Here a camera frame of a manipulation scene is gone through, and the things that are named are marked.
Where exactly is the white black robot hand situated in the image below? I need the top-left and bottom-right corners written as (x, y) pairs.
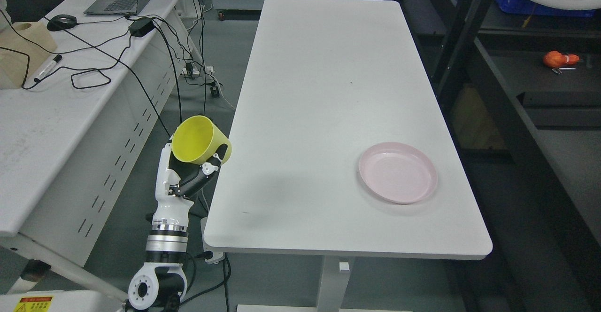
top-left (152, 141), bottom-right (229, 231)

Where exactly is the yellow plastic cup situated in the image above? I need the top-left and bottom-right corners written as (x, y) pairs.
top-left (172, 116), bottom-right (232, 165)

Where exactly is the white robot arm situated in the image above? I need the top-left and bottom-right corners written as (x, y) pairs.
top-left (125, 224), bottom-right (188, 312)

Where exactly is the black metal shelf rack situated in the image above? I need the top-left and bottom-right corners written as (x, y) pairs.
top-left (408, 0), bottom-right (601, 312)

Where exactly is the orange toy on shelf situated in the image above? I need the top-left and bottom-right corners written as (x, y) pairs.
top-left (542, 51), bottom-right (580, 69)

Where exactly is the white power strip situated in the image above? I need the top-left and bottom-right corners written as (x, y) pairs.
top-left (182, 66), bottom-right (214, 78)

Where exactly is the white side desk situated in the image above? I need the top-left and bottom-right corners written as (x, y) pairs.
top-left (1, 0), bottom-right (184, 301)

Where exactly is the black power adapter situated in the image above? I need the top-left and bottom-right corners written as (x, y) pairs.
top-left (128, 17), bottom-right (156, 38)

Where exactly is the white folding table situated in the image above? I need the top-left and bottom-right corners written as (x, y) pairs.
top-left (203, 0), bottom-right (493, 261)

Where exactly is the black marker pen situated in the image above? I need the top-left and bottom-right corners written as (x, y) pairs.
top-left (34, 54), bottom-right (62, 83)

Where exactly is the black computer mouse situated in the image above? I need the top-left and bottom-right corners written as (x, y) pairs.
top-left (46, 14), bottom-right (78, 31)

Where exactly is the cardboard tissue box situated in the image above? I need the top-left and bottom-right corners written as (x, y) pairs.
top-left (0, 22), bottom-right (57, 89)

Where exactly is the pink plastic plate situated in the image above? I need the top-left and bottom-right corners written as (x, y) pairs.
top-left (358, 141), bottom-right (438, 204)

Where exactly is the black cable on desk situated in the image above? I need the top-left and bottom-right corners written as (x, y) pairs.
top-left (0, 16), bottom-right (141, 91)

